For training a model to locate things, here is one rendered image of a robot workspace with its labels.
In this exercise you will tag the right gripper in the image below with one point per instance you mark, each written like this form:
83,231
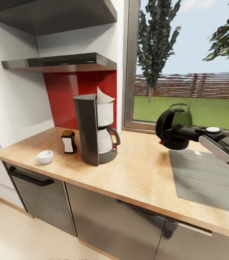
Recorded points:
171,132

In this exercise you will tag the coffee cup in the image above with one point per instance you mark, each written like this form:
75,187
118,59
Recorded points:
45,157

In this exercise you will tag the coffee maker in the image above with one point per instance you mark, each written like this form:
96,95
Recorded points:
94,122

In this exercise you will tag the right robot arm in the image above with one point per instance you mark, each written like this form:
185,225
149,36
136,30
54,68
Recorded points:
211,138

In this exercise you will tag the dishwasher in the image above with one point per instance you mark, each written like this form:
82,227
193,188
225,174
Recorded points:
43,196

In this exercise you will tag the paper coffee filter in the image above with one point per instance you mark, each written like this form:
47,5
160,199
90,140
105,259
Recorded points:
103,98

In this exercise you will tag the electric kettle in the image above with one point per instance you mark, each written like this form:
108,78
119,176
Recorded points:
166,120

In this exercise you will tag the bottle of coffee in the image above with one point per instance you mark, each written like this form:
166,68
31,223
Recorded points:
69,143

